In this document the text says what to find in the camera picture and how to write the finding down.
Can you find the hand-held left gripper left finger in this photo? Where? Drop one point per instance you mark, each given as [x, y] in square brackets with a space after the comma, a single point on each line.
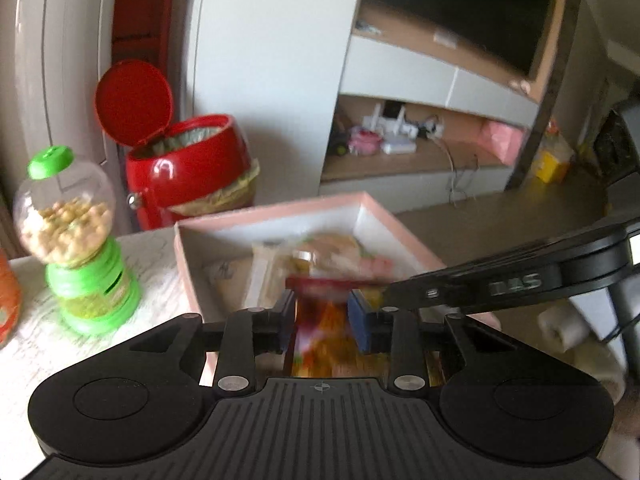
[288, 321]

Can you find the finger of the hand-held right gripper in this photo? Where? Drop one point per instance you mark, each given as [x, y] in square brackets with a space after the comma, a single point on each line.
[480, 285]

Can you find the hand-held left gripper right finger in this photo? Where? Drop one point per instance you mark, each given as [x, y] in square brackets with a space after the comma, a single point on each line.
[358, 321]

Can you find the red snack packet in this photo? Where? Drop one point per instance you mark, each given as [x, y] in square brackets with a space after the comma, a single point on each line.
[322, 340]

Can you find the rice cracker packet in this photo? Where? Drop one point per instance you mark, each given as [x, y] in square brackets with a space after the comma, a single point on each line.
[325, 252]

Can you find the pink cardboard box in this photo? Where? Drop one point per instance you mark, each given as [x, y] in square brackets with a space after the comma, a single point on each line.
[220, 240]

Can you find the white paper roll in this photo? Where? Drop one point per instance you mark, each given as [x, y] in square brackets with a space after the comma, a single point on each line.
[565, 327]

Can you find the yellow bag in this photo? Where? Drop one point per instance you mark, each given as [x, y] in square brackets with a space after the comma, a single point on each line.
[550, 157]

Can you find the dark appliance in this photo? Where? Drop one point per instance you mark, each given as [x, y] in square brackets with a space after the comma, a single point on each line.
[622, 140]

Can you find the white lace tablecloth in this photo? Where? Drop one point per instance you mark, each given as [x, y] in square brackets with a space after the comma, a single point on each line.
[150, 270]

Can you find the white flat box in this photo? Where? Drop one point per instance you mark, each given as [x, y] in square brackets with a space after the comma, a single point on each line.
[398, 147]

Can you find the red trash bin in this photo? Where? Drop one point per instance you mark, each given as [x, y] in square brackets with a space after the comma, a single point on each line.
[195, 175]

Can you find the dark toy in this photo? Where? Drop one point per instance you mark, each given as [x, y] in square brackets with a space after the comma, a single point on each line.
[341, 146]

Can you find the white router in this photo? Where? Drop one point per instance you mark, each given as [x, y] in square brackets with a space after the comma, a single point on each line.
[390, 119]

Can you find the green candy dispenser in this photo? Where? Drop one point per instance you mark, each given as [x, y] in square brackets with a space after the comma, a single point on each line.
[80, 260]

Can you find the black television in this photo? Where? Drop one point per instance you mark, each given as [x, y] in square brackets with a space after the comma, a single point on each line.
[460, 10]

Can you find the orange snack bag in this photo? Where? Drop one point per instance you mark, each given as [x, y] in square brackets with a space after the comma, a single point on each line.
[7, 300]

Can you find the white standing air conditioner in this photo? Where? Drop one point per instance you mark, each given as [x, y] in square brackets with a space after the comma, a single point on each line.
[65, 60]

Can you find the red panel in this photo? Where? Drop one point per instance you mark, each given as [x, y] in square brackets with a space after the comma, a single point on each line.
[142, 10]

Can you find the white wall cabinet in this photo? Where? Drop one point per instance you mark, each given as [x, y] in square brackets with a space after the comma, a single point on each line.
[280, 60]

